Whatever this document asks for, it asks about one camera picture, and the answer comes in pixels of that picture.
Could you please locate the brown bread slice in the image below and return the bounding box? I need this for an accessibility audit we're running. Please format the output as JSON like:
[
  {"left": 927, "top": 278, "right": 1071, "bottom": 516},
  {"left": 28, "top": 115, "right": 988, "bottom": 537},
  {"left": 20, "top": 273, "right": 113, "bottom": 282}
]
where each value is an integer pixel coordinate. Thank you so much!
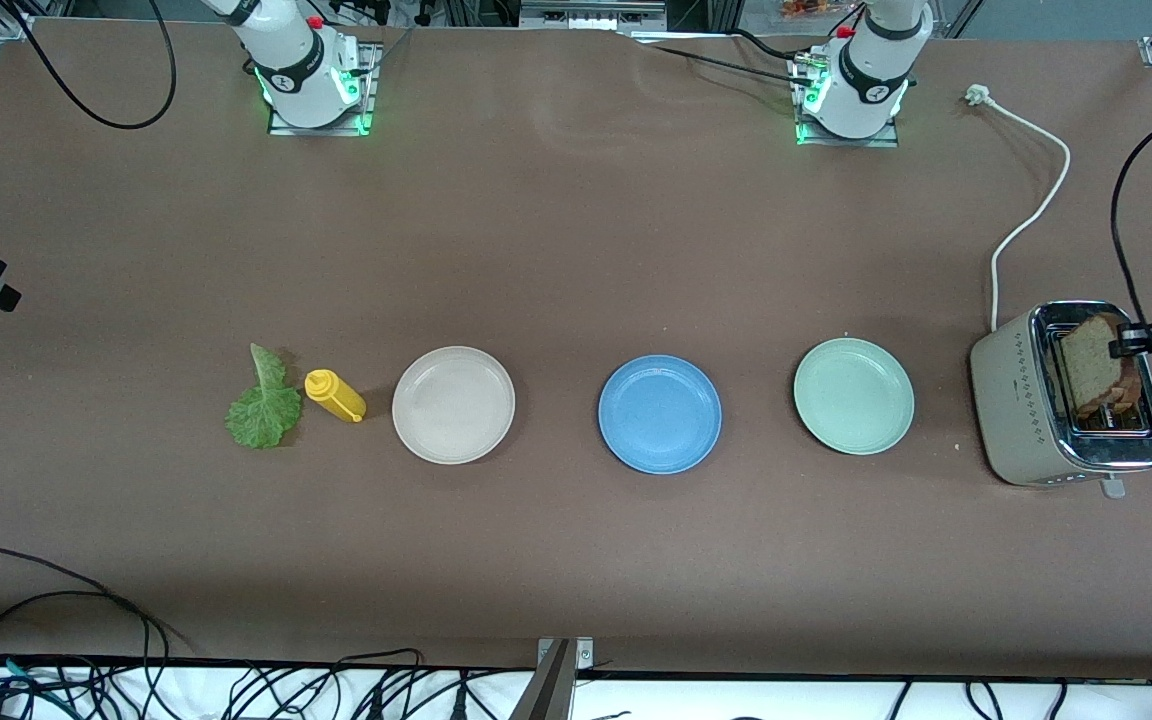
[
  {"left": 1101, "top": 375, "right": 1144, "bottom": 416},
  {"left": 1061, "top": 313, "right": 1137, "bottom": 419}
]

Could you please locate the green lettuce leaf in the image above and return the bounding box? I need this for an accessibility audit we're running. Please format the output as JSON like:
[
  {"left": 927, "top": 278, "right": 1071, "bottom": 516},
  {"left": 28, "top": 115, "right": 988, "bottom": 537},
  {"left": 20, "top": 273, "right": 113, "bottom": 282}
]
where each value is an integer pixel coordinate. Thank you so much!
[{"left": 226, "top": 343, "right": 303, "bottom": 451}]

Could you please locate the pale green round plate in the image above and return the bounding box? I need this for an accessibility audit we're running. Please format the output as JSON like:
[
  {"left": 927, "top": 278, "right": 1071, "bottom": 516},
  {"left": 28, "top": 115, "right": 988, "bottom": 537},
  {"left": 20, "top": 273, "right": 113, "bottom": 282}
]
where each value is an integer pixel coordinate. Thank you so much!
[{"left": 792, "top": 337, "right": 916, "bottom": 457}]

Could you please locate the blue round plate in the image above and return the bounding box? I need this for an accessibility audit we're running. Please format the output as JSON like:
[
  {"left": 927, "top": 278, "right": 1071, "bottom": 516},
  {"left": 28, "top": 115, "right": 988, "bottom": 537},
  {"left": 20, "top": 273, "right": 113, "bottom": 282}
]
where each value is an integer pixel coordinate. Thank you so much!
[{"left": 597, "top": 354, "right": 724, "bottom": 476}]

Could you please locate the beige round plate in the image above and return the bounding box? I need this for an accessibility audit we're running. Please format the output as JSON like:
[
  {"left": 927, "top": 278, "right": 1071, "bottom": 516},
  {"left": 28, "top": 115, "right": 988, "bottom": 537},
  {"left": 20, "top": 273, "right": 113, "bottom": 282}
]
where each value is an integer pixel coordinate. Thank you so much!
[{"left": 391, "top": 345, "right": 517, "bottom": 466}]

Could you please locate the beige chrome toaster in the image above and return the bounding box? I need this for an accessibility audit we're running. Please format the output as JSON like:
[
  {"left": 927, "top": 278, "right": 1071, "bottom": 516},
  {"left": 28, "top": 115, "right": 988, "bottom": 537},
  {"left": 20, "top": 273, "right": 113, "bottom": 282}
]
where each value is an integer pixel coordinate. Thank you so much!
[{"left": 969, "top": 299, "right": 1152, "bottom": 500}]

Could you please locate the yellow mustard squeeze bottle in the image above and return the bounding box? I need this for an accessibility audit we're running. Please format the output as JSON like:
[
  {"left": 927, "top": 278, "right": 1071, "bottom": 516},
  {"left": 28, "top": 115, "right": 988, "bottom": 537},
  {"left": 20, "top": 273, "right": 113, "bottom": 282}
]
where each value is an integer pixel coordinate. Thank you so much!
[{"left": 304, "top": 369, "right": 368, "bottom": 424}]

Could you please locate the grey power strip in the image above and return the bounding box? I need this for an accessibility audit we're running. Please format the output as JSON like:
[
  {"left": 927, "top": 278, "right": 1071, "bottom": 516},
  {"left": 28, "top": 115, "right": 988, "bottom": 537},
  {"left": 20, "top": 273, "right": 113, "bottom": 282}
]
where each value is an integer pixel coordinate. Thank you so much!
[{"left": 519, "top": 0, "right": 669, "bottom": 29}]

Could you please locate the grey metal strut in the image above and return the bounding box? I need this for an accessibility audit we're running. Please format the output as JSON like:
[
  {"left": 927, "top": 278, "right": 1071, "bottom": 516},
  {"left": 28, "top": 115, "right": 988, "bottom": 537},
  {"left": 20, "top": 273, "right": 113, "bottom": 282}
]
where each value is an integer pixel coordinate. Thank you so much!
[{"left": 508, "top": 640, "right": 577, "bottom": 720}]

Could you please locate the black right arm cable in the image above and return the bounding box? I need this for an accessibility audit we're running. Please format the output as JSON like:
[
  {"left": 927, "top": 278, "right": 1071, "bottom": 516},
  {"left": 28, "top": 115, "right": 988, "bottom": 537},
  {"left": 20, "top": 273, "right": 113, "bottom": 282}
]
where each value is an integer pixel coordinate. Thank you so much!
[{"left": 0, "top": 0, "right": 178, "bottom": 130}]

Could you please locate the white toaster power cord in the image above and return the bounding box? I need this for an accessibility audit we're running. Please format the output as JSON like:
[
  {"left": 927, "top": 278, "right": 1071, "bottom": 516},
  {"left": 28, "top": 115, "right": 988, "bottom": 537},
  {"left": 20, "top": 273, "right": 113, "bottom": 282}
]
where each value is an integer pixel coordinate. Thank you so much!
[{"left": 966, "top": 85, "right": 1072, "bottom": 333}]

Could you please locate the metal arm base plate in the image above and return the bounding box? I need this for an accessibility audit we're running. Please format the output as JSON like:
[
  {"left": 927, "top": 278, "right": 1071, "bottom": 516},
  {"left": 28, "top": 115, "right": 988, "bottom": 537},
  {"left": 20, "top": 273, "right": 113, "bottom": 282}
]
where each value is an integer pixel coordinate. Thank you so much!
[
  {"left": 794, "top": 50, "right": 902, "bottom": 149},
  {"left": 266, "top": 40, "right": 379, "bottom": 137}
]

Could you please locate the black base cable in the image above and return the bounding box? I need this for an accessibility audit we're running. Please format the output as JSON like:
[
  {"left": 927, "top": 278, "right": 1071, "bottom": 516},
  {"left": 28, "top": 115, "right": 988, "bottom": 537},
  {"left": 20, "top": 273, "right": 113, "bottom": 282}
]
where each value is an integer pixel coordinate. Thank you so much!
[{"left": 648, "top": 42, "right": 817, "bottom": 86}]

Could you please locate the black floor cable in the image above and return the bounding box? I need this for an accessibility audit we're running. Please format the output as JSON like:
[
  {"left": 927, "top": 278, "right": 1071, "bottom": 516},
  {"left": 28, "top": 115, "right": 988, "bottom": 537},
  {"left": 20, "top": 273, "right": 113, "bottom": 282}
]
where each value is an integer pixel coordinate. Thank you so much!
[{"left": 334, "top": 648, "right": 429, "bottom": 701}]

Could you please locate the metal table edge bracket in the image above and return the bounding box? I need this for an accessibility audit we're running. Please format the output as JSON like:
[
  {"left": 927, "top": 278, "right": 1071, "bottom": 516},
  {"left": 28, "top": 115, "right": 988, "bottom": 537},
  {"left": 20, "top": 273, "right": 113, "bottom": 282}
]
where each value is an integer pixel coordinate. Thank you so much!
[{"left": 539, "top": 637, "right": 595, "bottom": 669}]

